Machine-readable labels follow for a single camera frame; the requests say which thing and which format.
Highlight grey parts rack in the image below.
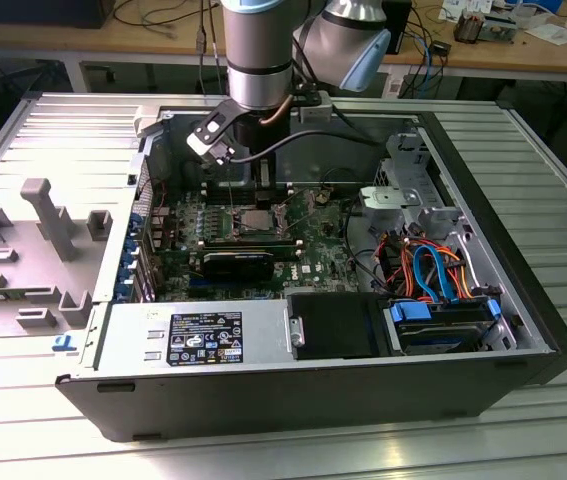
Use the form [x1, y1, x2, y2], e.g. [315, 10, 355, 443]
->
[0, 177, 114, 341]

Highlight hard disk in blue carrier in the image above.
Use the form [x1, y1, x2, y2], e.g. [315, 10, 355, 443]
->
[382, 297, 503, 357]

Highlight brown gripper cable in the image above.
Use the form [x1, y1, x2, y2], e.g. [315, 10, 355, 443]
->
[259, 93, 295, 127]

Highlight silver power supply unit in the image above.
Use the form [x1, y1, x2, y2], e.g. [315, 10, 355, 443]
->
[80, 299, 297, 374]

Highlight blue cable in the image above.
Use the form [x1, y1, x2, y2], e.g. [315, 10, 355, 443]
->
[423, 29, 439, 99]

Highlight tall black box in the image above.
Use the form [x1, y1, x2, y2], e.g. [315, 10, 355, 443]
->
[382, 0, 414, 56]

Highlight printed white papers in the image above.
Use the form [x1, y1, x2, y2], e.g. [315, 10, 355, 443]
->
[440, 0, 494, 22]

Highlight red black wire bundle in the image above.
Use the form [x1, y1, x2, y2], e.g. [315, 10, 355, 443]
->
[375, 232, 402, 289]

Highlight silver CPU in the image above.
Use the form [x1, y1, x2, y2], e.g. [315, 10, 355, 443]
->
[240, 209, 272, 234]

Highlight blue flat wire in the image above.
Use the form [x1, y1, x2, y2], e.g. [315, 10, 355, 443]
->
[411, 241, 464, 305]

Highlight wooden desk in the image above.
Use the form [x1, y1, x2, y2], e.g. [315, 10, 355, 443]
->
[0, 0, 567, 84]

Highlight wide black box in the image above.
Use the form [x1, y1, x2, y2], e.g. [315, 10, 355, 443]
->
[0, 0, 117, 30]

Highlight black open PC case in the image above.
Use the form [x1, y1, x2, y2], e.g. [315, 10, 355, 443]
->
[55, 103, 567, 444]

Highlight plain white papers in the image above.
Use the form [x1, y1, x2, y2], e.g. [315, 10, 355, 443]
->
[523, 18, 567, 47]

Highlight black RAM slot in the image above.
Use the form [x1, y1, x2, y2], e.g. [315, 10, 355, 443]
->
[202, 243, 300, 252]
[204, 197, 292, 205]
[204, 187, 292, 194]
[202, 237, 300, 246]
[204, 192, 292, 199]
[204, 182, 292, 190]

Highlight long black cable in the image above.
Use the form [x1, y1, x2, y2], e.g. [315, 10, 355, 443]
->
[340, 195, 365, 292]

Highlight metal socket cover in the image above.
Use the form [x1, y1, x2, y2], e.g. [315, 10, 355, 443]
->
[275, 184, 312, 235]

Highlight CPU socket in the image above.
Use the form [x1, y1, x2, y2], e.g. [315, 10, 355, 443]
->
[230, 203, 280, 239]

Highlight metal circuit board unit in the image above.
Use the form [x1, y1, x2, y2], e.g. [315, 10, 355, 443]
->
[482, 13, 520, 44]

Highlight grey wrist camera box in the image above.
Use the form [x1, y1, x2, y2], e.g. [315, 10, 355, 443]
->
[290, 82, 334, 124]

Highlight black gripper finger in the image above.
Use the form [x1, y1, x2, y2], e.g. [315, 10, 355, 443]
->
[252, 149, 278, 212]

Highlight copper coil transformer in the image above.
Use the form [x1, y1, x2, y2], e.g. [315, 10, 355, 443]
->
[452, 10, 488, 45]

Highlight orange wire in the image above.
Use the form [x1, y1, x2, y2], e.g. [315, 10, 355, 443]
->
[400, 238, 419, 299]
[432, 244, 477, 301]

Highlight white camera on black mount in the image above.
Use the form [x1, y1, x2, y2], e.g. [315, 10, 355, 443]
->
[185, 99, 244, 167]

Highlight thin black wire loop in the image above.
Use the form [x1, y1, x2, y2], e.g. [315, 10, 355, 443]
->
[321, 166, 364, 194]

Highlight black graphics card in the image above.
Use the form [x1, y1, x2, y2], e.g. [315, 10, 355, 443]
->
[201, 248, 275, 282]

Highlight green motherboard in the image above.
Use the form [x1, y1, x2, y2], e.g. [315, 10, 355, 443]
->
[155, 184, 364, 304]

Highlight black camera cable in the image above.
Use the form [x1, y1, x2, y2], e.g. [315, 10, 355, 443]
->
[225, 128, 382, 166]

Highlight black USB cable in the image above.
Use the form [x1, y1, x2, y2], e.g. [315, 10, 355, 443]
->
[193, 0, 210, 96]

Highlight silver metal drive cage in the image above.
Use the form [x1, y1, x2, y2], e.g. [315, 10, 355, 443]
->
[357, 130, 469, 241]

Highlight pale grey case latch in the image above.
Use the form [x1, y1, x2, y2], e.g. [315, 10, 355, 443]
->
[132, 105, 165, 139]

